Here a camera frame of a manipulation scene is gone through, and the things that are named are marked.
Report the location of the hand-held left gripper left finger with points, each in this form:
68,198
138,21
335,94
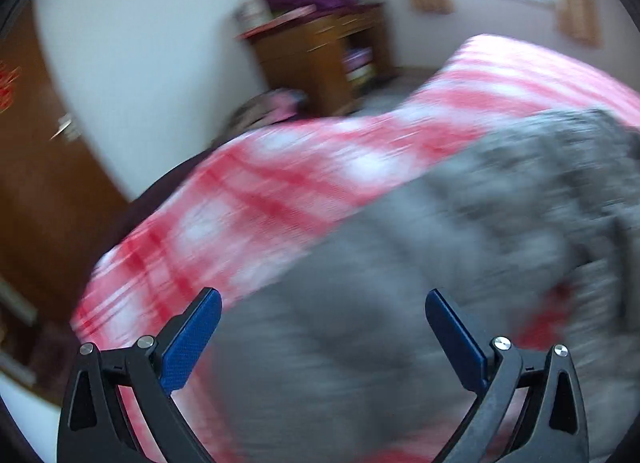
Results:
192,333

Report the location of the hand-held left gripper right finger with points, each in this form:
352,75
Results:
457,338

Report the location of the grey padded jacket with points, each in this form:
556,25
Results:
420,263

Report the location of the pile of clothes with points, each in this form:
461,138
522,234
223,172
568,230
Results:
265,110

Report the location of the red plaid bed sheet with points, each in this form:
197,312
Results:
280,193

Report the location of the wooden door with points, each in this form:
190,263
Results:
45,183

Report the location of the books in desk shelf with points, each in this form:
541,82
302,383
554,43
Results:
359,64

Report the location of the wooden desk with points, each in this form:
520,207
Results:
325,60

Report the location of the white pink box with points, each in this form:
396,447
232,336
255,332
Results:
252,13

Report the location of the purple cloth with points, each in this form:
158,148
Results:
305,2

